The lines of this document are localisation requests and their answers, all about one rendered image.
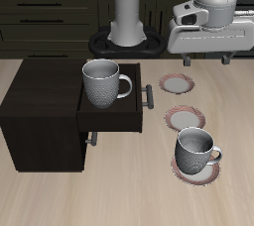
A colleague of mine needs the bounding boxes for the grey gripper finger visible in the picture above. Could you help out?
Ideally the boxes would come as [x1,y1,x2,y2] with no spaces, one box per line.
[181,53,192,66]
[220,51,237,66]

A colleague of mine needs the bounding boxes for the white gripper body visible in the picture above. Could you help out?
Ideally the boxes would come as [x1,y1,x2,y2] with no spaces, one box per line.
[166,9,254,56]

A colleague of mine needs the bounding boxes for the white plate with red rim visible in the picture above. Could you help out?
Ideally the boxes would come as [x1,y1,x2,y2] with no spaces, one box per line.
[171,155,221,186]
[158,72,196,96]
[164,104,206,133]

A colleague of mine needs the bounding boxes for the grey porcelain mug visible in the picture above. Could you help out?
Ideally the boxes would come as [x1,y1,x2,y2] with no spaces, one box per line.
[174,126,223,175]
[81,58,134,110]

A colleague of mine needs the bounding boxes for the dark wooden drawer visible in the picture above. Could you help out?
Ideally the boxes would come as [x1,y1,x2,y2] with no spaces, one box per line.
[75,62,144,134]

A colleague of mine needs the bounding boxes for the dark kitchen cupboards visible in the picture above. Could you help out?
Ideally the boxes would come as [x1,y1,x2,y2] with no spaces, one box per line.
[0,0,254,60]

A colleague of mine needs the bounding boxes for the dark wooden cabinet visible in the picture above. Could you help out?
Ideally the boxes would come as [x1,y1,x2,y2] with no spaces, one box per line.
[0,58,89,173]

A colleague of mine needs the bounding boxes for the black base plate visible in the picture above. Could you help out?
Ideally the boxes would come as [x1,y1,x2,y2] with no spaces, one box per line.
[87,25,167,57]

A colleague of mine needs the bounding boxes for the grey drawer handle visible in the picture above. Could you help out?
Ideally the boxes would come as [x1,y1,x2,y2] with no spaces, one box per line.
[84,131,99,147]
[141,83,155,110]

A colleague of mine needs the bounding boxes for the black cupboard handle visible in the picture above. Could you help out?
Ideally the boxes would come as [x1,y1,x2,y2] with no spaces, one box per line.
[19,19,64,24]
[16,2,63,8]
[27,54,69,59]

